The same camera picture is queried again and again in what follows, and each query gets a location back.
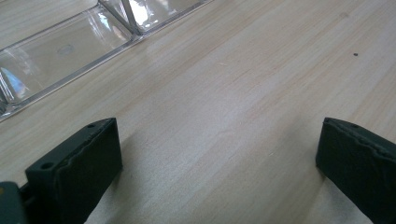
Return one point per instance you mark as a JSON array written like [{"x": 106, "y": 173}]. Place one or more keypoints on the clear acrylic book rack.
[{"x": 62, "y": 53}]

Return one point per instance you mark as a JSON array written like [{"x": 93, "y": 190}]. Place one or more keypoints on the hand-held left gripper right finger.
[{"x": 358, "y": 168}]

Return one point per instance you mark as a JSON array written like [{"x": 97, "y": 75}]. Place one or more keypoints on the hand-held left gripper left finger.
[{"x": 77, "y": 174}]

